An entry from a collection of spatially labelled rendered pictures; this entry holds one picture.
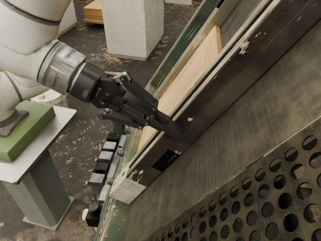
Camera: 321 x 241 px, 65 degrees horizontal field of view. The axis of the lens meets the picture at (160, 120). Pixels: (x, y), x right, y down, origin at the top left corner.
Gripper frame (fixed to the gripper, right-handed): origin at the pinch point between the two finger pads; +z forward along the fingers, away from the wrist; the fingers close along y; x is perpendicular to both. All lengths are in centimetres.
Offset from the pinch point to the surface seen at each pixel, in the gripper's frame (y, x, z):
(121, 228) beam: -38.0, -6.2, 7.9
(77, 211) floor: -141, 43, 6
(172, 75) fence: -13.8, 45.2, 4.6
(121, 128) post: -74, 66, 3
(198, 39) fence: 3.6, 45.1, 4.6
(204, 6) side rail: 8, 69, 4
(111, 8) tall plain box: -100, 267, -56
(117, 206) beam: -38.0, -0.2, 5.0
